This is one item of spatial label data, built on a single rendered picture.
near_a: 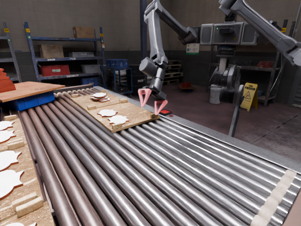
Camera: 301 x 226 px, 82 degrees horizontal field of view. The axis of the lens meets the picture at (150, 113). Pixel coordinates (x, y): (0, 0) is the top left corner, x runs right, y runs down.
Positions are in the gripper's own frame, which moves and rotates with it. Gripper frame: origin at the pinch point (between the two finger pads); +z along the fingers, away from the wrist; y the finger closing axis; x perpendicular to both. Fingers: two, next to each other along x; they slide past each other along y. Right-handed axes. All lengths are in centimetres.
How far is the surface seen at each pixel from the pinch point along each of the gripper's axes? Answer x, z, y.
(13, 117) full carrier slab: -83, 16, 33
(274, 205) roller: 44, 25, -17
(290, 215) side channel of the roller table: 48, 27, -12
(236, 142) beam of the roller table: 25.2, 3.1, -39.6
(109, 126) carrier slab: -31.6, 8.6, -3.1
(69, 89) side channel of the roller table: -139, -31, -10
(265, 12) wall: -29, -395, -339
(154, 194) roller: 15.6, 31.3, 4.0
